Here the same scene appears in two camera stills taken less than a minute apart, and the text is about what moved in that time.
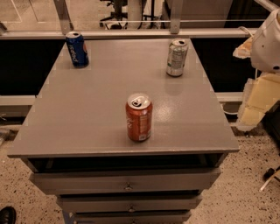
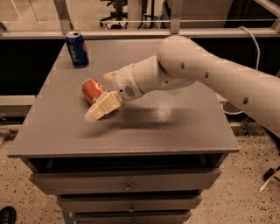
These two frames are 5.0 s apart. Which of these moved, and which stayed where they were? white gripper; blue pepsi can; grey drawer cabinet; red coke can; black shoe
Moved: red coke can; white gripper
Stayed: grey drawer cabinet; blue pepsi can; black shoe
